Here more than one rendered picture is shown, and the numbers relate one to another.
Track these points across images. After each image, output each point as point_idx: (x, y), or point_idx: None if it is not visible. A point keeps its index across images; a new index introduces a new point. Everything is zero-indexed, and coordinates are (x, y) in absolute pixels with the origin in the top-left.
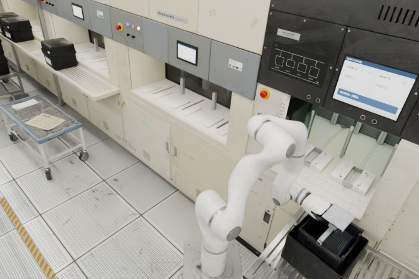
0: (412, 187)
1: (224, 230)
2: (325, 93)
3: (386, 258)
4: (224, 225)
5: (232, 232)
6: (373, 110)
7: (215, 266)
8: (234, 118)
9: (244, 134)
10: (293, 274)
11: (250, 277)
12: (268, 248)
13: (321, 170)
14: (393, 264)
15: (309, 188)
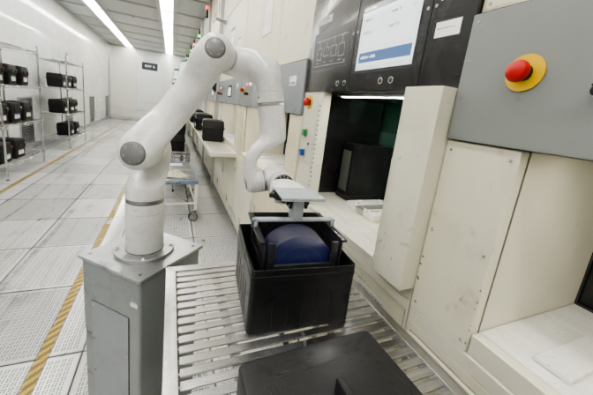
0: (426, 159)
1: (120, 141)
2: (349, 70)
3: (410, 341)
4: (123, 136)
5: (127, 146)
6: (388, 63)
7: (130, 230)
8: (288, 146)
9: (293, 164)
10: (228, 292)
11: (170, 272)
12: (229, 262)
13: (373, 217)
14: (416, 353)
15: (339, 226)
